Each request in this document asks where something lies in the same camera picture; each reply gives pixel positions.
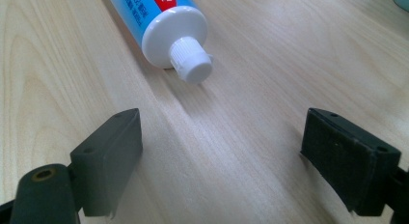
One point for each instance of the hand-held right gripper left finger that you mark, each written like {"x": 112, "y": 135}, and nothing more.
{"x": 106, "y": 162}

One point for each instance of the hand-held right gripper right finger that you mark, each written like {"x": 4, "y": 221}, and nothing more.
{"x": 350, "y": 162}

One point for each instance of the blue toothpaste tube white cap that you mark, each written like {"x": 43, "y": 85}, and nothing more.
{"x": 167, "y": 27}

